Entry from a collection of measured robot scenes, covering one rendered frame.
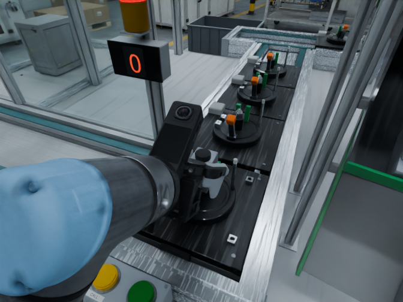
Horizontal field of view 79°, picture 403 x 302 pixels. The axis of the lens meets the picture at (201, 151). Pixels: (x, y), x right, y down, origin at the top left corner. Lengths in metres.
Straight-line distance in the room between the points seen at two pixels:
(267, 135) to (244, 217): 0.30
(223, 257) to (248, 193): 0.16
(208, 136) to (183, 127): 0.38
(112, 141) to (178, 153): 0.47
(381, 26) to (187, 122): 0.25
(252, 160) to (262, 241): 0.21
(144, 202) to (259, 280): 0.30
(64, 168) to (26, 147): 0.74
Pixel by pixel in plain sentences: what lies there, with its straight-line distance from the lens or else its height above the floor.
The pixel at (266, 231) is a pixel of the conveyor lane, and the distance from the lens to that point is 0.53.
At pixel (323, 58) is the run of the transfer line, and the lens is 1.56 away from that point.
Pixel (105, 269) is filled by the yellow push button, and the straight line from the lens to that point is 0.48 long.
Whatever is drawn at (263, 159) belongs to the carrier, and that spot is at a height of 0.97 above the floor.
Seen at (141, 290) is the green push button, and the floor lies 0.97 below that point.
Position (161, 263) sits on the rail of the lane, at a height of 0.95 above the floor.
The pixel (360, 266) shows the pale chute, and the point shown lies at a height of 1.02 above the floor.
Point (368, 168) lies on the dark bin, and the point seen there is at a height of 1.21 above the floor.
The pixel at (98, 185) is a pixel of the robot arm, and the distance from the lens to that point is 0.18.
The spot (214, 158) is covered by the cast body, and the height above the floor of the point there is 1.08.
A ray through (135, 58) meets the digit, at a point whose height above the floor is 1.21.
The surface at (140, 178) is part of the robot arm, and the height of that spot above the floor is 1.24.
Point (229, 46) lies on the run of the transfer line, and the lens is 1.62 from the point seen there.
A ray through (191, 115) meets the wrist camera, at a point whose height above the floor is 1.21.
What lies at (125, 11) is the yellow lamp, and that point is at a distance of 0.53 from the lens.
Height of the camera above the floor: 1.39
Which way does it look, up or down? 40 degrees down
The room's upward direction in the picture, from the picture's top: straight up
